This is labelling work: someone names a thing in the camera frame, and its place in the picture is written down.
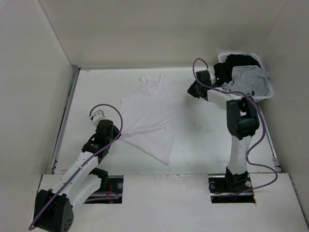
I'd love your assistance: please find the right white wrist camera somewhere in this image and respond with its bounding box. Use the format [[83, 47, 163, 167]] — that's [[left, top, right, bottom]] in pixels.
[[210, 73, 216, 82]]

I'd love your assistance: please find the white tank top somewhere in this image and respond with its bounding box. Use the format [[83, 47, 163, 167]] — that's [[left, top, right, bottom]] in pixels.
[[120, 74, 181, 165]]

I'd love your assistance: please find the white plastic laundry basket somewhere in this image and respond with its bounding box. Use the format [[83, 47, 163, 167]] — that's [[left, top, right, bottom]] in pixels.
[[218, 51, 274, 102]]

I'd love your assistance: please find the grey tank top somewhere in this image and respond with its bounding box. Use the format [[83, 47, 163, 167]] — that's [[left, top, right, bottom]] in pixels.
[[221, 65, 268, 97]]

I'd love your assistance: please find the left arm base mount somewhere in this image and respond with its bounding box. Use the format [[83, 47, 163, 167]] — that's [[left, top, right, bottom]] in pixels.
[[90, 168, 124, 204]]

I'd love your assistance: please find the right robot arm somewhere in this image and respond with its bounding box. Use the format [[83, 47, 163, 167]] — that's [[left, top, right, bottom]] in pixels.
[[187, 70, 260, 194]]

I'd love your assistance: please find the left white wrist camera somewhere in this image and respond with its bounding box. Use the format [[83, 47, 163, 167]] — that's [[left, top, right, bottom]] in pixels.
[[90, 109, 105, 126]]

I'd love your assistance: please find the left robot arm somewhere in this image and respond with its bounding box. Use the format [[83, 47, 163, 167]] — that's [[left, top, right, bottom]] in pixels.
[[29, 119, 121, 232]]

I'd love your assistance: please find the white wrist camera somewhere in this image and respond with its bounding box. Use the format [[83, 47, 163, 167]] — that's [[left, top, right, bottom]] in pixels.
[[210, 73, 216, 82], [90, 109, 105, 126]]

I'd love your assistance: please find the black tank top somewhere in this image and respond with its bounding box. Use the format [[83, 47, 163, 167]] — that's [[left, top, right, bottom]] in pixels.
[[214, 54, 261, 87]]

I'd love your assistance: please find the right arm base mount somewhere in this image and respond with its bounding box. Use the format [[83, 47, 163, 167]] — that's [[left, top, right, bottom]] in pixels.
[[209, 175, 255, 203]]

